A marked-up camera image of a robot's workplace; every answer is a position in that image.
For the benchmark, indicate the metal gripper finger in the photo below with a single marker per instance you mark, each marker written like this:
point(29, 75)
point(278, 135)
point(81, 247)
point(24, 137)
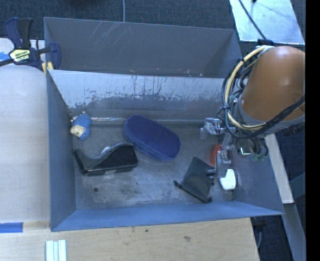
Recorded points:
point(212, 126)
point(224, 159)

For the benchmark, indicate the orange round object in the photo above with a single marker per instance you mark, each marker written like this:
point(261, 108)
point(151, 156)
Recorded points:
point(214, 154)

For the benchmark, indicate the white rounded plastic object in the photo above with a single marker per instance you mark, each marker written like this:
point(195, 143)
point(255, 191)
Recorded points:
point(228, 181)

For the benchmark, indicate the black flat plastic piece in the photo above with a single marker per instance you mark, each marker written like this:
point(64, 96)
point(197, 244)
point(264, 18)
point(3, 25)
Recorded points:
point(197, 179)

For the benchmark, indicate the dark blue glasses case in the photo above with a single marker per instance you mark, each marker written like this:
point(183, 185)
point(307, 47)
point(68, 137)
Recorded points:
point(151, 137)

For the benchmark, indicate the grey metal bin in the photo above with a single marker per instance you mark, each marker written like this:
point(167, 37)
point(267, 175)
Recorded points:
point(149, 183)

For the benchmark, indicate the black tape dispenser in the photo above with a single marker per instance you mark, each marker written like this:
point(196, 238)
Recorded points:
point(113, 159)

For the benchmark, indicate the blue toy animal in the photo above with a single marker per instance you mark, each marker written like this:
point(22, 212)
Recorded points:
point(82, 125)

